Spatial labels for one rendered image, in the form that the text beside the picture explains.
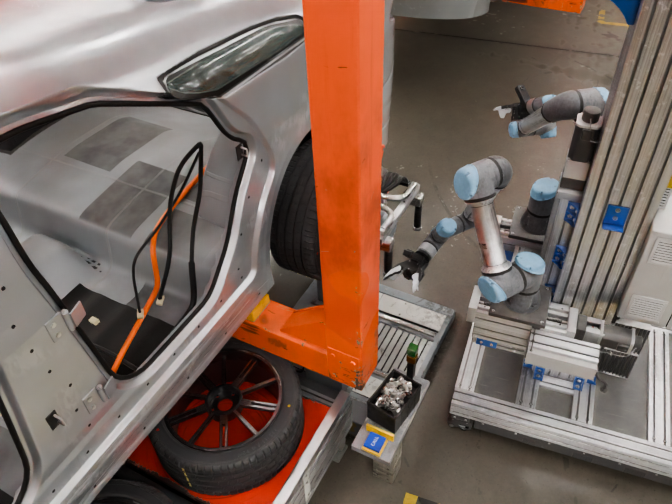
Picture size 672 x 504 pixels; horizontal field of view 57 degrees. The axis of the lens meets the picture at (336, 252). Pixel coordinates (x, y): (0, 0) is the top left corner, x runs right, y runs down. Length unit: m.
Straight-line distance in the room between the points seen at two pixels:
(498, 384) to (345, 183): 1.56
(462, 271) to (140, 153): 1.99
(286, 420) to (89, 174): 1.47
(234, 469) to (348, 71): 1.59
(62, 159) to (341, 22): 1.99
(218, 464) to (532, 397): 1.47
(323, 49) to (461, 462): 2.08
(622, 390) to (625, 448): 0.31
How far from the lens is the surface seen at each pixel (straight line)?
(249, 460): 2.57
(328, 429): 2.73
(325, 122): 1.81
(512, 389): 3.13
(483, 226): 2.35
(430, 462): 3.11
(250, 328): 2.75
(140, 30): 2.10
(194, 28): 2.20
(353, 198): 1.92
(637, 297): 2.70
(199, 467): 2.59
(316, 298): 3.39
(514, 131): 3.03
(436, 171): 4.67
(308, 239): 2.66
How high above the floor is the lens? 2.73
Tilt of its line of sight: 43 degrees down
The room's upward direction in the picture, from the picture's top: 3 degrees counter-clockwise
